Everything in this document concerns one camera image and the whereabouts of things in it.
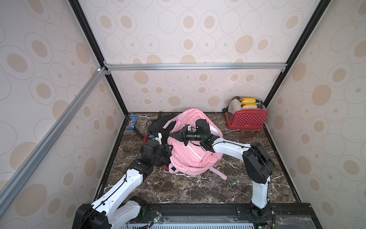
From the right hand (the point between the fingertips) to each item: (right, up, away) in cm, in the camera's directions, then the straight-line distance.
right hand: (168, 138), depth 75 cm
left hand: (+5, -5, +4) cm, 8 cm away
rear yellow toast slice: (+54, +24, +26) cm, 65 cm away
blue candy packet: (-33, +9, +37) cm, 50 cm away
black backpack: (-14, +6, +29) cm, 33 cm away
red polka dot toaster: (+46, +12, +25) cm, 54 cm away
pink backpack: (+13, -13, +7) cm, 20 cm away
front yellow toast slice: (+53, +20, +22) cm, 61 cm away
